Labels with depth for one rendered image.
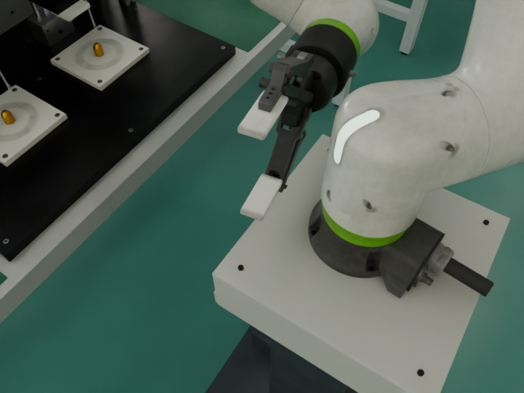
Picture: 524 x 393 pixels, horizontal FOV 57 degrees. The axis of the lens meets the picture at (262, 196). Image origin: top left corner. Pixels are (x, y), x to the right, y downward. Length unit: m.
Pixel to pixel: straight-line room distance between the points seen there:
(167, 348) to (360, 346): 0.99
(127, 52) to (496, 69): 0.78
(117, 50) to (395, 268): 0.77
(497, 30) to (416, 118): 0.13
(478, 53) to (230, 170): 1.37
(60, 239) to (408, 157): 0.61
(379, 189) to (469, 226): 0.27
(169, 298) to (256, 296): 0.98
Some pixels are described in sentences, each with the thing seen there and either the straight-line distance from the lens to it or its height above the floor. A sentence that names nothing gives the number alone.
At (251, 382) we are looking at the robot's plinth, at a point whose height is 0.02.
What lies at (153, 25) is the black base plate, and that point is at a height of 0.77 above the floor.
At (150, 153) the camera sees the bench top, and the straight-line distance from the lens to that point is 0.97.
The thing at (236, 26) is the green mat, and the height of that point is 0.75.
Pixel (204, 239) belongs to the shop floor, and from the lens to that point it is 1.71.
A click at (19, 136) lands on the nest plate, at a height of 0.78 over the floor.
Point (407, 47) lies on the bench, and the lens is 2.41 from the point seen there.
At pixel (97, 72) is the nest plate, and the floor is 0.78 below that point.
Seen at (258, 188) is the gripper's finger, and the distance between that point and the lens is 0.63.
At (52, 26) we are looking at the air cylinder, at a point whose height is 0.81.
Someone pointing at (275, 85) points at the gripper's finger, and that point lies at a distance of 0.54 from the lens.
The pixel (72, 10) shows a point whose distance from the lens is 1.12.
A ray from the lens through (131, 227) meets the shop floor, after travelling 1.79.
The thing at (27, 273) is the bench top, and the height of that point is 0.75.
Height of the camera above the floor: 1.47
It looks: 55 degrees down
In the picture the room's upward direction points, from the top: straight up
